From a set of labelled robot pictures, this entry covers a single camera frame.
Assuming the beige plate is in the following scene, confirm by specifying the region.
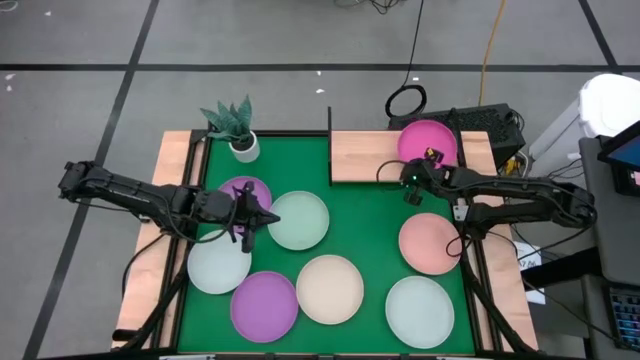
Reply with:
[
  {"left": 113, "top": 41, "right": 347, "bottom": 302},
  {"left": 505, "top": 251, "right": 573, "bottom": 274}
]
[{"left": 295, "top": 254, "right": 365, "bottom": 326}]

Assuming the magenta plate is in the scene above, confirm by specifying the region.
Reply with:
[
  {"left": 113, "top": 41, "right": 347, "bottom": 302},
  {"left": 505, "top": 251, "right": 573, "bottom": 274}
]
[{"left": 397, "top": 119, "right": 459, "bottom": 166}]

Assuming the white bin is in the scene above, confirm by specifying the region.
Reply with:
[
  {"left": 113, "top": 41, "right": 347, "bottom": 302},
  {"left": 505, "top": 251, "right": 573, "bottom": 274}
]
[{"left": 528, "top": 73, "right": 640, "bottom": 174}]

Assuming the white plate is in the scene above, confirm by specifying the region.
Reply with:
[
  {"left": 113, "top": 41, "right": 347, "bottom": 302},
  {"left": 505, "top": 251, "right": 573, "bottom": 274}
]
[
  {"left": 384, "top": 275, "right": 456, "bottom": 350},
  {"left": 186, "top": 228, "right": 253, "bottom": 296}
]

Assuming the black monitor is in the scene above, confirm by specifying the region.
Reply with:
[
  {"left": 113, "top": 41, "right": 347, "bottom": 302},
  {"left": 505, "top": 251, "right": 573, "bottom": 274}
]
[{"left": 597, "top": 119, "right": 640, "bottom": 197}]

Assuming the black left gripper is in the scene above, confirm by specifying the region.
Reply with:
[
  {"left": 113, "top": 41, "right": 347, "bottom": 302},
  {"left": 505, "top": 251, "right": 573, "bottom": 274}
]
[{"left": 197, "top": 180, "right": 280, "bottom": 254}]

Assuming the yellow hanging cable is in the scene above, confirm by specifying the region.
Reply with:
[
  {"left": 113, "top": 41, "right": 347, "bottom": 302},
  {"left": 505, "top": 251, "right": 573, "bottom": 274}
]
[{"left": 478, "top": 0, "right": 509, "bottom": 107}]

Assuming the black floor cable bundle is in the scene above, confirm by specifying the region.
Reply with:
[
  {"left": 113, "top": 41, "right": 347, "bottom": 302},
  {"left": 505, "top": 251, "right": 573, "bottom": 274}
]
[{"left": 333, "top": 0, "right": 406, "bottom": 15}]

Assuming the black hanging cable with coil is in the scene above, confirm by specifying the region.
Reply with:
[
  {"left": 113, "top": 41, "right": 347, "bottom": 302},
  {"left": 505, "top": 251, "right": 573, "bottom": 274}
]
[{"left": 383, "top": 0, "right": 429, "bottom": 120}]

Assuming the mint green plate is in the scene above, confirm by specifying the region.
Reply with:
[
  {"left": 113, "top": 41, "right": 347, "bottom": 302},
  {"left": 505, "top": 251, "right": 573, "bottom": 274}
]
[{"left": 267, "top": 190, "right": 331, "bottom": 251}]

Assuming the white plant pot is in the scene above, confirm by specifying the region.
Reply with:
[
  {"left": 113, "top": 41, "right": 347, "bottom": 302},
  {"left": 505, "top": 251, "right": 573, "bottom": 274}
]
[{"left": 228, "top": 130, "right": 261, "bottom": 164}]

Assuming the salmon pink plate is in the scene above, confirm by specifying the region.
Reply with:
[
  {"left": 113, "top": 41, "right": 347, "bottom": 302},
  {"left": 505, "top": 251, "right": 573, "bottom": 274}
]
[{"left": 398, "top": 212, "right": 464, "bottom": 277}]

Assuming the green artificial plant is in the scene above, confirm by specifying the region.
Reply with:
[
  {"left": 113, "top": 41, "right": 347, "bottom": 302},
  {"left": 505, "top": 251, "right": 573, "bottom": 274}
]
[{"left": 199, "top": 94, "right": 254, "bottom": 144}]

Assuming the green table mat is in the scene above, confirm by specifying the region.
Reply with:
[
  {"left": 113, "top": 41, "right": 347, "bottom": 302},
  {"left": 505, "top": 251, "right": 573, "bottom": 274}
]
[{"left": 177, "top": 135, "right": 476, "bottom": 355}]

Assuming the black keyboard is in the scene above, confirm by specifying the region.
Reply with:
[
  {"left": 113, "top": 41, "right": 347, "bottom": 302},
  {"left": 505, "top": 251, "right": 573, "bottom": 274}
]
[{"left": 607, "top": 287, "right": 640, "bottom": 351}]

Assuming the white paper sheet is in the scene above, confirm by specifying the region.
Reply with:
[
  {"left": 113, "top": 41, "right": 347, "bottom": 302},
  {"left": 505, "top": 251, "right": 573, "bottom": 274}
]
[{"left": 514, "top": 241, "right": 547, "bottom": 305}]

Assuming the grey desk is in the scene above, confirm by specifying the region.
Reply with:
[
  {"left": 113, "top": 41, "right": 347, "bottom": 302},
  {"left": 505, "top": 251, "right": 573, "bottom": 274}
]
[{"left": 579, "top": 134, "right": 640, "bottom": 360}]

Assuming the wooden board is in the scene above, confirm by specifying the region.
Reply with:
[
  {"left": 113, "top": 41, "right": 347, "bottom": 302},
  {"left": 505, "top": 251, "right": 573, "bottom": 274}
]
[{"left": 327, "top": 105, "right": 469, "bottom": 187}]

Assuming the purple plate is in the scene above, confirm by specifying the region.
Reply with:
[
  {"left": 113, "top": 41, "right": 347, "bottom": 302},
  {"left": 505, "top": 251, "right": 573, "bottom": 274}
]
[
  {"left": 229, "top": 270, "right": 300, "bottom": 344},
  {"left": 218, "top": 175, "right": 274, "bottom": 236}
]

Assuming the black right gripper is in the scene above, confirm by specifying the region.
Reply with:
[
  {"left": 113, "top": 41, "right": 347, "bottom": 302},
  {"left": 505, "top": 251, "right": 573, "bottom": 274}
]
[{"left": 399, "top": 146, "right": 454, "bottom": 194}]

